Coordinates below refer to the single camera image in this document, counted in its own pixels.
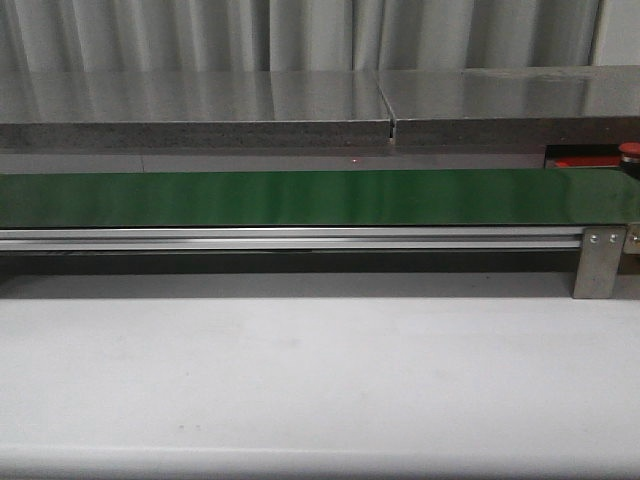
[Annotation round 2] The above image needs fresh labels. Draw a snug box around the red plastic tray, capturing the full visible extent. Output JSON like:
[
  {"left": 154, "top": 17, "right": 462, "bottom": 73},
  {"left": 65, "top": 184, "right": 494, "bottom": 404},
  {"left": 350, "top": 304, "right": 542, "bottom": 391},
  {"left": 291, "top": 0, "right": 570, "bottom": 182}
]
[{"left": 545, "top": 156, "right": 620, "bottom": 169}]

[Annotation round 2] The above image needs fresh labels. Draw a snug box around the steel conveyor end plate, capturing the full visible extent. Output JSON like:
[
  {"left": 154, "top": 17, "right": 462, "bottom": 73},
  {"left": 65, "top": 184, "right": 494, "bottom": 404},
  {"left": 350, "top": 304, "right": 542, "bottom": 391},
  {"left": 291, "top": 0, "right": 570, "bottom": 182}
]
[{"left": 623, "top": 222, "right": 640, "bottom": 255}]

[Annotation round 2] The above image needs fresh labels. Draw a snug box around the steel conveyor support bracket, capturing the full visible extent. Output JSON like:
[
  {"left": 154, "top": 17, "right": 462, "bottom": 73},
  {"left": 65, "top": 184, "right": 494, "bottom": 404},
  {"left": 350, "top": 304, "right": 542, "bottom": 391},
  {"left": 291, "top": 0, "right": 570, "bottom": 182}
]
[{"left": 572, "top": 226, "right": 626, "bottom": 299}]

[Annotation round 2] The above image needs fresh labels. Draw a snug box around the right grey stone slab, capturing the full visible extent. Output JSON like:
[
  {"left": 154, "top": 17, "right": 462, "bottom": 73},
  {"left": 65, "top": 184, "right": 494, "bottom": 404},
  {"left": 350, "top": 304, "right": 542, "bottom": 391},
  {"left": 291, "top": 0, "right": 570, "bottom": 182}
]
[{"left": 378, "top": 66, "right": 639, "bottom": 147}]

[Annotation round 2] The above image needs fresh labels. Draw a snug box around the red mushroom button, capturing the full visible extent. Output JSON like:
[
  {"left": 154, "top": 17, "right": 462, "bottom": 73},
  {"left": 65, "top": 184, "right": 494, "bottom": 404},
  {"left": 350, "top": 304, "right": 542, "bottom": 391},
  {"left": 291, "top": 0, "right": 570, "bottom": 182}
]
[{"left": 618, "top": 142, "right": 640, "bottom": 180}]

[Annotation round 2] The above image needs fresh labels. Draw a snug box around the grey pleated curtain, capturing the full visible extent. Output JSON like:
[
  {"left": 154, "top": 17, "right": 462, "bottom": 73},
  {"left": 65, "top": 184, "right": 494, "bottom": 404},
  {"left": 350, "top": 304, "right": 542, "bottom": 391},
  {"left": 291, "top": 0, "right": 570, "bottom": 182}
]
[{"left": 1, "top": 1, "right": 600, "bottom": 72}]

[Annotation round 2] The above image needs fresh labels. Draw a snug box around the left grey stone slab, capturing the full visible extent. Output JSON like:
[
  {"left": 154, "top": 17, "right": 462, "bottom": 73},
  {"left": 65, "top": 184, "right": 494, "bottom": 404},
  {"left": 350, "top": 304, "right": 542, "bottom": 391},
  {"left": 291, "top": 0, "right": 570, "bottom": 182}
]
[{"left": 1, "top": 71, "right": 392, "bottom": 150}]

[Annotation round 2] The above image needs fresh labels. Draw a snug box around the aluminium conveyor side rail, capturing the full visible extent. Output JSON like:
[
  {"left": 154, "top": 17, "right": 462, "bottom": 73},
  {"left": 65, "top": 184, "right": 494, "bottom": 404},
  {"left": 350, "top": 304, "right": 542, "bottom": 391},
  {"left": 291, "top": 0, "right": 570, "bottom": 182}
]
[{"left": 1, "top": 226, "right": 584, "bottom": 254}]

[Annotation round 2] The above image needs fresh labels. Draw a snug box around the green conveyor belt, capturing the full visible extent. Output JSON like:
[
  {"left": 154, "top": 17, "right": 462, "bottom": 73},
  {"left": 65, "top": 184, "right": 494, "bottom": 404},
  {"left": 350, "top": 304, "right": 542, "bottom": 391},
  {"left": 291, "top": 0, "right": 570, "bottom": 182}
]
[{"left": 1, "top": 168, "right": 639, "bottom": 229}]

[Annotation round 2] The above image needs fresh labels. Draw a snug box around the grey stone slab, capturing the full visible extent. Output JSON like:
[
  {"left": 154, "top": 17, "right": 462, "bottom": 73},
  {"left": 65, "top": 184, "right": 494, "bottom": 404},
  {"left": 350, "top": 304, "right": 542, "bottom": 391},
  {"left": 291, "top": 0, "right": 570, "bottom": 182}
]
[
  {"left": 1, "top": 71, "right": 392, "bottom": 150},
  {"left": 378, "top": 66, "right": 639, "bottom": 147}
]

